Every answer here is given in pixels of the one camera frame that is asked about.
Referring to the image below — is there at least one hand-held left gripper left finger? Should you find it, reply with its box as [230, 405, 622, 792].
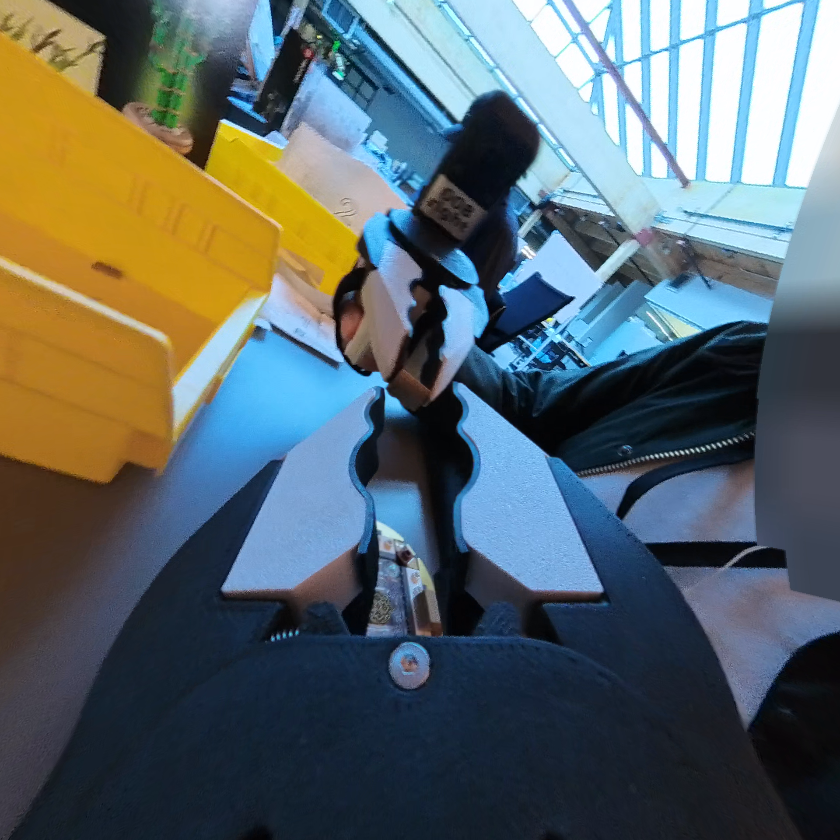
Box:
[222, 386, 388, 605]

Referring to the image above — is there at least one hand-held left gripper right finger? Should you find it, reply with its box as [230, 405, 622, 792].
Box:
[433, 382, 605, 603]

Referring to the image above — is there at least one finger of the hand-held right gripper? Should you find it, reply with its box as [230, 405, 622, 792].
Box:
[344, 244, 435, 396]
[427, 285, 491, 403]

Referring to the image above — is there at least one round toy brick model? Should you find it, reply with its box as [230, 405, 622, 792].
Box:
[377, 521, 444, 637]

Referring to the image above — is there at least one yellow plastic bin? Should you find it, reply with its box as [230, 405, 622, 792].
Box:
[0, 33, 284, 484]
[205, 120, 363, 296]

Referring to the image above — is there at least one person's right forearm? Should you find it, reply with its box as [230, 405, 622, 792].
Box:
[456, 348, 631, 454]

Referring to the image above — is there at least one navy folding chair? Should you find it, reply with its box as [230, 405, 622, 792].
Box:
[476, 272, 575, 352]

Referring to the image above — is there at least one brown cardboard box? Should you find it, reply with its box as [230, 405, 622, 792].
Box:
[279, 121, 411, 227]

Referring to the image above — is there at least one grey hooded sweatshirt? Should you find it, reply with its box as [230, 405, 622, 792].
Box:
[577, 453, 788, 729]

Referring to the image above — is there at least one dark green jacket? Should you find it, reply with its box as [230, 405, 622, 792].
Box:
[551, 320, 770, 476]

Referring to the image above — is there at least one small black carton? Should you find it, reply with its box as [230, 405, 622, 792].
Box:
[252, 26, 316, 122]

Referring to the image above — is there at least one black bamboo toy set box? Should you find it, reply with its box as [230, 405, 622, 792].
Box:
[0, 0, 260, 168]

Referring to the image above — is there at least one black strap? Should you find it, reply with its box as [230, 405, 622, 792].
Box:
[646, 541, 786, 568]

